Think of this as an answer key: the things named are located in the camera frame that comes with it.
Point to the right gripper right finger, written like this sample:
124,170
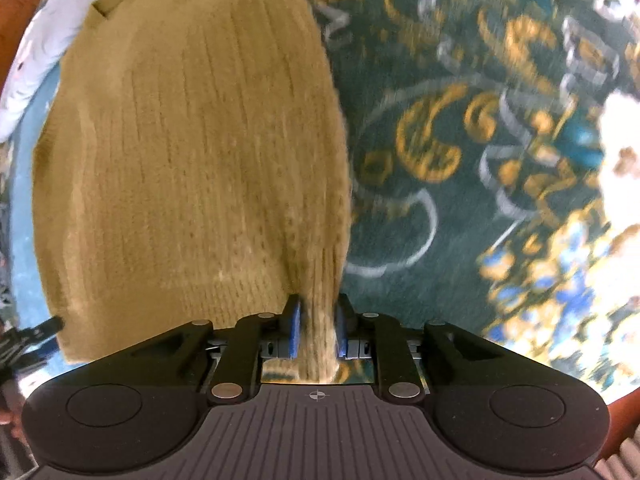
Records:
352,342

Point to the mustard yellow knit sweater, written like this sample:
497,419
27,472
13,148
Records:
193,167

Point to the teal floral bed sheet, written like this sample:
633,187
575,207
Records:
493,166

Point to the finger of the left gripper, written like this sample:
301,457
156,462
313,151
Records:
41,339

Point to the light blue floral quilt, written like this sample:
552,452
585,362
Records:
45,45

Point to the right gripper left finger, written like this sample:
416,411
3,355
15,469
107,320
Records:
280,333

